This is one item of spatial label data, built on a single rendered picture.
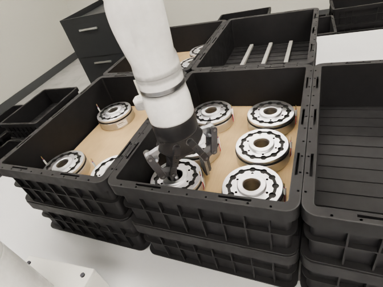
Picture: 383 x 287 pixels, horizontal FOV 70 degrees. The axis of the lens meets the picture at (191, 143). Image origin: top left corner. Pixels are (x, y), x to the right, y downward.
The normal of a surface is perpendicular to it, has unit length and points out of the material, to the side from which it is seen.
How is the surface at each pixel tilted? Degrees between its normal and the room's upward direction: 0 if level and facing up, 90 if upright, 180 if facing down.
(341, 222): 90
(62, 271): 2
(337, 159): 0
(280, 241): 90
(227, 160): 0
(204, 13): 90
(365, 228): 90
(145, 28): 106
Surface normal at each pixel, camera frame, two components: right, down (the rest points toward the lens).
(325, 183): -0.22, -0.76
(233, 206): -0.35, 0.65
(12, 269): 0.96, -0.28
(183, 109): 0.61, 0.38
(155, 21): 0.48, 0.67
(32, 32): 0.93, 0.01
